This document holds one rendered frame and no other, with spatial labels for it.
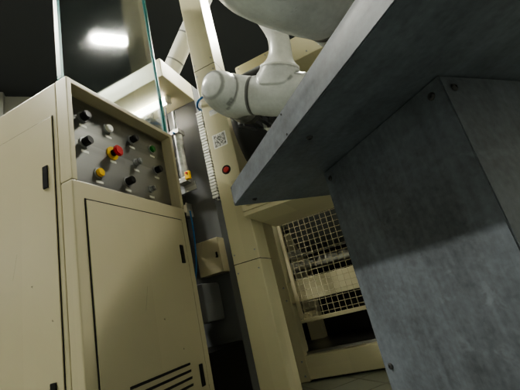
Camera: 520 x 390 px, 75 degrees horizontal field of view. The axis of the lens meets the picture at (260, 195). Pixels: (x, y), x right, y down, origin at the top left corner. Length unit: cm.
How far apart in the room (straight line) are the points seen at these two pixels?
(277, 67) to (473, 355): 69
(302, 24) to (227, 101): 40
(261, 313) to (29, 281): 82
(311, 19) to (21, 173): 105
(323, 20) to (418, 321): 43
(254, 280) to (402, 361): 101
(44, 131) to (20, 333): 61
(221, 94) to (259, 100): 10
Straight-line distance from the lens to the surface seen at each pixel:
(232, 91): 90
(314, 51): 202
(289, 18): 54
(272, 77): 87
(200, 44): 202
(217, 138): 169
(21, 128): 142
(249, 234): 150
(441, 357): 49
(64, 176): 117
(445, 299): 45
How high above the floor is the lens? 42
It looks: 18 degrees up
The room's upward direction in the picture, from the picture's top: 14 degrees counter-clockwise
